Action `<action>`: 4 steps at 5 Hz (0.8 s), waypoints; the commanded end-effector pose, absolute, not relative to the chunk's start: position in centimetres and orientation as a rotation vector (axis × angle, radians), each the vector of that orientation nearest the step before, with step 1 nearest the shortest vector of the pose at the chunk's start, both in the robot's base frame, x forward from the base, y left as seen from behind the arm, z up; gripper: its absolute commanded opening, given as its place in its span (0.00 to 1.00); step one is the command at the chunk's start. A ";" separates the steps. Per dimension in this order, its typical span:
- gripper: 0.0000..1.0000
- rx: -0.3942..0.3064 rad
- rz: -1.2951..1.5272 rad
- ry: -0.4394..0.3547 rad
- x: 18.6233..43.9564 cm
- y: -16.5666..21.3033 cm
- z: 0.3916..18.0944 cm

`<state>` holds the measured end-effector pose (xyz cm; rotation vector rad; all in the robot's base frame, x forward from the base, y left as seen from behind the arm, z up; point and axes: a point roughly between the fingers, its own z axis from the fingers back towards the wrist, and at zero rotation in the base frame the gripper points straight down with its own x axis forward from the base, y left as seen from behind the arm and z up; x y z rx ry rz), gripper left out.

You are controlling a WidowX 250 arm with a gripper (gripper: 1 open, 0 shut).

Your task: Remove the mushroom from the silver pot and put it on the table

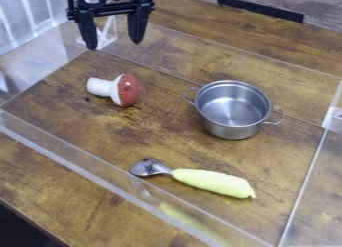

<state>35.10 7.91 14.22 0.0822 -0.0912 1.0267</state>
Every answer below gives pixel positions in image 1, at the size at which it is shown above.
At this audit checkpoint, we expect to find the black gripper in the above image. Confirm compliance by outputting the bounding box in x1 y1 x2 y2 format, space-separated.
66 0 155 50

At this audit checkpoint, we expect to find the red white toy mushroom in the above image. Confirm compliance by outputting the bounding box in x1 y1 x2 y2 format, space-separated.
86 73 141 107

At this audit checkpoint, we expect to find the clear acrylic triangle bracket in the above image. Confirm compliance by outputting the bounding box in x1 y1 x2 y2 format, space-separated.
77 16 118 51

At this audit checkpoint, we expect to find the silver metal pot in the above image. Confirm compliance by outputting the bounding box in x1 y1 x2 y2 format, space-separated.
182 80 285 140

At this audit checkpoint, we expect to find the clear acrylic front barrier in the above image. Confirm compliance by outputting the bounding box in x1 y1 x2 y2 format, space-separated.
0 109 272 247

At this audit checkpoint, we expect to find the black strip on table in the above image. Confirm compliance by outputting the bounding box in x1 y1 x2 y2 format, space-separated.
217 0 305 23

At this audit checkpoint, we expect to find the spoon with yellow handle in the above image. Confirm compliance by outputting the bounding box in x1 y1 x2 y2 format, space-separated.
130 158 257 199

